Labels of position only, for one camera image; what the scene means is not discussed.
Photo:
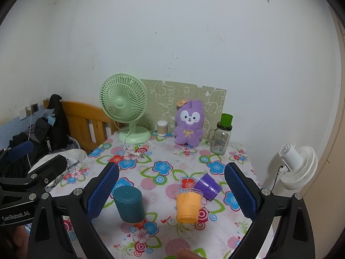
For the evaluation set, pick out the wall socket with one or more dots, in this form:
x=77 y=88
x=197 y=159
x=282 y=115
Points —
x=31 y=110

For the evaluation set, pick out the wooden bed headboard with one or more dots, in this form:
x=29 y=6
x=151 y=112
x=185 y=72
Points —
x=78 y=113

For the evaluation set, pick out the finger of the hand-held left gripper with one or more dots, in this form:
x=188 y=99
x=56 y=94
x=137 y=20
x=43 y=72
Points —
x=51 y=167
x=20 y=149

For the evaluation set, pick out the teal plastic cup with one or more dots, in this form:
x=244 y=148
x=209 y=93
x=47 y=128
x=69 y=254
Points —
x=130 y=203

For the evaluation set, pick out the glass bottle with green cap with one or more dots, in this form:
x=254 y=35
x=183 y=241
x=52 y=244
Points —
x=221 y=140

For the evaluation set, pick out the white printed cloth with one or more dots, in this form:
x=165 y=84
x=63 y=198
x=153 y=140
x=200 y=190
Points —
x=76 y=157

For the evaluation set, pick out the floral tablecloth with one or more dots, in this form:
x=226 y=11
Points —
x=161 y=153

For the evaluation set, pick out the white standing fan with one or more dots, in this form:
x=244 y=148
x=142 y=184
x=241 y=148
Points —
x=302 y=172

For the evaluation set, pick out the black bag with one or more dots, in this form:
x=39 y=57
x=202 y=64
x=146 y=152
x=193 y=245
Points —
x=56 y=129

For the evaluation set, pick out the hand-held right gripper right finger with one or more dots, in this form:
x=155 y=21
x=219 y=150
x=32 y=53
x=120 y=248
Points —
x=241 y=194

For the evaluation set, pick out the person's right hand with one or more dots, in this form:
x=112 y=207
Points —
x=191 y=255

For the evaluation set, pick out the green desk fan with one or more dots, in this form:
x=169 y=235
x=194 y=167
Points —
x=118 y=102

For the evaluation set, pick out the cotton swab jar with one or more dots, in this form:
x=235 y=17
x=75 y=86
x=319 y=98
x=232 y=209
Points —
x=162 y=129

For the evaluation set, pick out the green animal print board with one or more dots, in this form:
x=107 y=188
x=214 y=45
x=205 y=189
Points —
x=161 y=94

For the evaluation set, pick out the purple plastic cup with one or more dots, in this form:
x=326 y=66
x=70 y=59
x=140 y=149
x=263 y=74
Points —
x=209 y=187

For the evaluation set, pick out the orange plastic cup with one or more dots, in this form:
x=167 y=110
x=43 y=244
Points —
x=188 y=205

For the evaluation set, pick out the purple plush toy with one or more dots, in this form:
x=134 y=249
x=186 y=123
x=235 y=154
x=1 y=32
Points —
x=188 y=135

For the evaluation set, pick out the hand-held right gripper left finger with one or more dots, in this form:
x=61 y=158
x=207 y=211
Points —
x=103 y=191

